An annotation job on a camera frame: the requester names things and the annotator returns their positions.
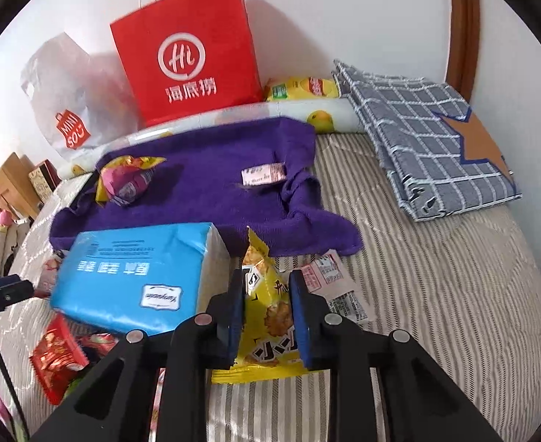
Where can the blue checkered star cloth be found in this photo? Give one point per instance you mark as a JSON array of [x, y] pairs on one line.
[[438, 156]]

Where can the red white torn wrapper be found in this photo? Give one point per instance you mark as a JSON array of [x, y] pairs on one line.
[[97, 345]]

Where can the red snack packet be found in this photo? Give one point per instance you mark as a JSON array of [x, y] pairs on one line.
[[57, 360]]

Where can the red paper shopping bag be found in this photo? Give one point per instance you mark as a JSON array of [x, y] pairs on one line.
[[184, 57]]

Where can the purple yellow snack bag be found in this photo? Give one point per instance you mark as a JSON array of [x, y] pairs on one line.
[[124, 179]]

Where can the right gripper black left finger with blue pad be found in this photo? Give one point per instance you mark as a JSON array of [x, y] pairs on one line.
[[154, 384]]

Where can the white Miniso plastic bag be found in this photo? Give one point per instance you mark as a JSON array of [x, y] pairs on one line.
[[80, 101]]

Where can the purple towel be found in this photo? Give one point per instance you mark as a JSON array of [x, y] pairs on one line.
[[200, 181]]

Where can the pink snack packet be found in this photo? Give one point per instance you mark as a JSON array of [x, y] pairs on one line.
[[263, 175]]

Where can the white lemon print pillow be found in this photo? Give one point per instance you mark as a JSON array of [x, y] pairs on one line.
[[326, 115]]

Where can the wooden chair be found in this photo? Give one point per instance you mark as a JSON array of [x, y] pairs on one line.
[[17, 194]]

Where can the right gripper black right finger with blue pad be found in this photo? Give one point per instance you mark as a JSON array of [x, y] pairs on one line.
[[374, 377]]

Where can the yellow lemon tea pack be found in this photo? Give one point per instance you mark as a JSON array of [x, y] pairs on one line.
[[301, 88]]

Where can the small pink white sachet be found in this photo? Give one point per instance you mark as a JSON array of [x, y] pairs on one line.
[[327, 276]]

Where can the yellow cracker snack bag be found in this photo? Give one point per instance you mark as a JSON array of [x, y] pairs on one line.
[[267, 347]]

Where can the brown wooden door frame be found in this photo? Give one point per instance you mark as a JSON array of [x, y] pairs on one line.
[[463, 46]]

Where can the patterned box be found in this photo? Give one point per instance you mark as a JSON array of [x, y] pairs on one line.
[[44, 180]]

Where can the blue tissue pack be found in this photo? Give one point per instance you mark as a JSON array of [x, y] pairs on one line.
[[148, 278]]

